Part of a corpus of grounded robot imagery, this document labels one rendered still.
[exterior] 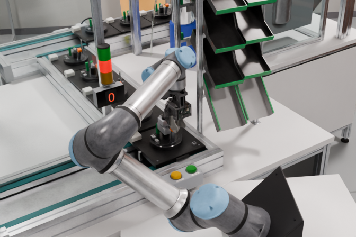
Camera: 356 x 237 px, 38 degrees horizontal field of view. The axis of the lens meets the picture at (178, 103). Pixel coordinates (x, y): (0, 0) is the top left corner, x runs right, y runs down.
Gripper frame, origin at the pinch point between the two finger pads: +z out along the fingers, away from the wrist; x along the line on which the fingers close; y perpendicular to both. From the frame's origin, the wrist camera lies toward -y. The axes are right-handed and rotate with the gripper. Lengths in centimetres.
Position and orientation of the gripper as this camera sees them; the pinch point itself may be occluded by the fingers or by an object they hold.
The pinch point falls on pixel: (175, 129)
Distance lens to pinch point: 206.9
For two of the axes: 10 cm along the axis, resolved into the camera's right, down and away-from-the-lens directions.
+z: 0.3, 8.7, 5.0
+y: 5.3, 4.1, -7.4
